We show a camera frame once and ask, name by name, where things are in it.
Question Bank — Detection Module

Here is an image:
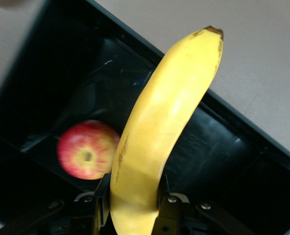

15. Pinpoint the black plastic box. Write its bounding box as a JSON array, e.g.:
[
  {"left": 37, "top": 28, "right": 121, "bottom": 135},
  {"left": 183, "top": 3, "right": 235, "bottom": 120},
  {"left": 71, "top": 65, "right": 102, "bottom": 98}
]
[{"left": 0, "top": 0, "right": 290, "bottom": 235}]

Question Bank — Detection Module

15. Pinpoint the yellow banana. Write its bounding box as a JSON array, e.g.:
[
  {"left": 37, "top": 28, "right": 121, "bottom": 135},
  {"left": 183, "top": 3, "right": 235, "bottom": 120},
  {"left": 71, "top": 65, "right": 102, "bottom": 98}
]
[{"left": 109, "top": 24, "right": 224, "bottom": 235}]

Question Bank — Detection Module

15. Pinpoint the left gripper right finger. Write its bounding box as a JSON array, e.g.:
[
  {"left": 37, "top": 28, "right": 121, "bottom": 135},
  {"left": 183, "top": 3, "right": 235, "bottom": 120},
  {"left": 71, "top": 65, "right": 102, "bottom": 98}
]
[{"left": 151, "top": 174, "right": 256, "bottom": 235}]

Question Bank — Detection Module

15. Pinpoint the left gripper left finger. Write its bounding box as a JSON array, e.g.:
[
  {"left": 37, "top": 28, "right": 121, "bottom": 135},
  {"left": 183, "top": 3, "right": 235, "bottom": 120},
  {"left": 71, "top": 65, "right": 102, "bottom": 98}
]
[{"left": 2, "top": 173, "right": 112, "bottom": 235}]

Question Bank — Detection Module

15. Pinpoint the red yellow apple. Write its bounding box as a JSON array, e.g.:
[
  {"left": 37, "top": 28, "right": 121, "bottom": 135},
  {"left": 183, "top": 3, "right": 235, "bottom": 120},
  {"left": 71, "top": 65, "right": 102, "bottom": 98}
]
[{"left": 56, "top": 119, "right": 121, "bottom": 181}]

